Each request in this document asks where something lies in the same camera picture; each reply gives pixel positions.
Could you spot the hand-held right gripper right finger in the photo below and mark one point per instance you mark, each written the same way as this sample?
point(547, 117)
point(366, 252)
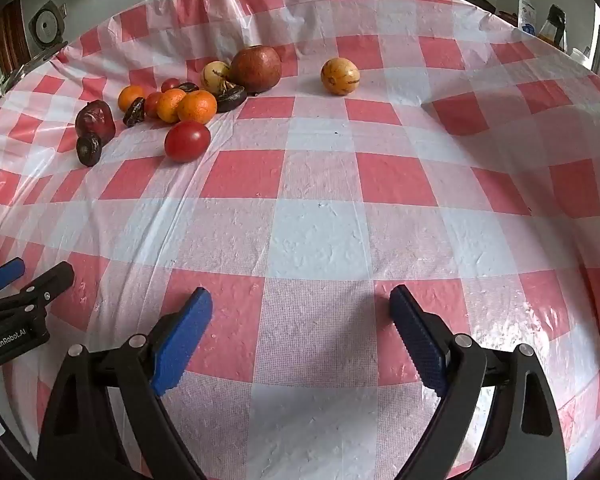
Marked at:
point(417, 340)

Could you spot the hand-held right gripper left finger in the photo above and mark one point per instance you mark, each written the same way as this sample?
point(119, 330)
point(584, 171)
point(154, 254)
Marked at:
point(185, 340)

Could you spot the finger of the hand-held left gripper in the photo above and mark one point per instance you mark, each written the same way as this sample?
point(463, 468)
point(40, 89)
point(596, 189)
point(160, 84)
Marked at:
point(45, 285)
point(2, 274)

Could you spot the dark purple mangosteen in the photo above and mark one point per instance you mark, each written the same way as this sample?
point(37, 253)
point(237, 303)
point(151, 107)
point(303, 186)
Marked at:
point(89, 150)
point(232, 100)

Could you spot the dark red wax apple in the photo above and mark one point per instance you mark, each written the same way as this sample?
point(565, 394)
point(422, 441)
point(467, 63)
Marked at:
point(95, 120)

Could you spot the large red tomato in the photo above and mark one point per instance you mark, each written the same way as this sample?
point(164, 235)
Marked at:
point(187, 141)

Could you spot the orange tangerine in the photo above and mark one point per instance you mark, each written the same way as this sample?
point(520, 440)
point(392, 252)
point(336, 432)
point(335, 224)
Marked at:
point(170, 106)
point(130, 97)
point(197, 106)

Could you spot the small red cherry tomato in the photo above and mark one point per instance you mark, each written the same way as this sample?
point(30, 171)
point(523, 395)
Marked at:
point(170, 84)

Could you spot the yellow passion fruit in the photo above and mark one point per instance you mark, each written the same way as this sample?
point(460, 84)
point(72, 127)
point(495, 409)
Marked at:
point(214, 74)
point(340, 76)

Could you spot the red-brown pomegranate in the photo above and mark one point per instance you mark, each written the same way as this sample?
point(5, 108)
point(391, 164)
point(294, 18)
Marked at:
point(256, 68)

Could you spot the red white checked tablecloth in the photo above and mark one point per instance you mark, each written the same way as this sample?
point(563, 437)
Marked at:
point(320, 220)

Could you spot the round grey dial scale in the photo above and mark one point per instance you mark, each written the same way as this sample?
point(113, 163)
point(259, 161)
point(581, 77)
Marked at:
point(45, 24)

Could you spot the dark capped bottle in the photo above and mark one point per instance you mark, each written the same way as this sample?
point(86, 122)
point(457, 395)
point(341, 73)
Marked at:
point(554, 24)

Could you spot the white packet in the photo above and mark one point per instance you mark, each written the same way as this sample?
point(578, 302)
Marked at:
point(527, 12)

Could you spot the wooden door frame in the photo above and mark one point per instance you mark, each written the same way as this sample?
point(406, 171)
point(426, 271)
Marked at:
point(11, 35)

